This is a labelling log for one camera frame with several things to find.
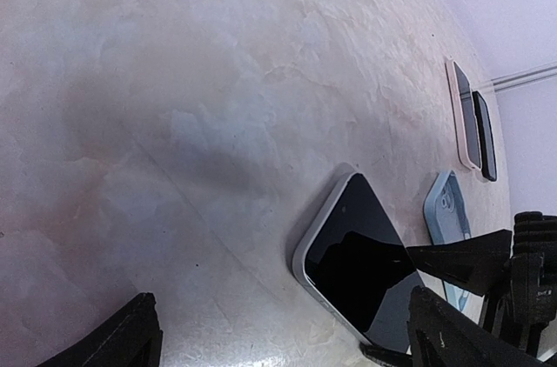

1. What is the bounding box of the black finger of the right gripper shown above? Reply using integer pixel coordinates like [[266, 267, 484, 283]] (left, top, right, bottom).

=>
[[407, 230, 513, 296]]

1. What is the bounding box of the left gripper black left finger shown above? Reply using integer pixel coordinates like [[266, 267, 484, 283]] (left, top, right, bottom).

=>
[[42, 292, 164, 367]]

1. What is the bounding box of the large black smartphone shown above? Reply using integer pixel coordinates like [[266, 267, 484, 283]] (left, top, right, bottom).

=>
[[472, 90, 497, 182]]

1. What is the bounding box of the clear pink phone case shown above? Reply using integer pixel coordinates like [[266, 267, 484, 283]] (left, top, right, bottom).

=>
[[446, 59, 481, 170]]

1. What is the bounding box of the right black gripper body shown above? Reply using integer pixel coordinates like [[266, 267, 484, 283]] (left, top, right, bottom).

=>
[[478, 210, 557, 364]]

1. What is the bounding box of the right aluminium frame post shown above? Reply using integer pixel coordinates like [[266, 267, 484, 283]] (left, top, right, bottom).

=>
[[472, 63, 557, 93]]

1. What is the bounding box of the light blue phone case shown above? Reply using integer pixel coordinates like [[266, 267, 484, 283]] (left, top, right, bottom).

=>
[[422, 169, 475, 314]]

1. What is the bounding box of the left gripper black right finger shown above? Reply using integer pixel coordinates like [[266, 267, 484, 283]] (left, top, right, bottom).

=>
[[407, 286, 543, 367]]

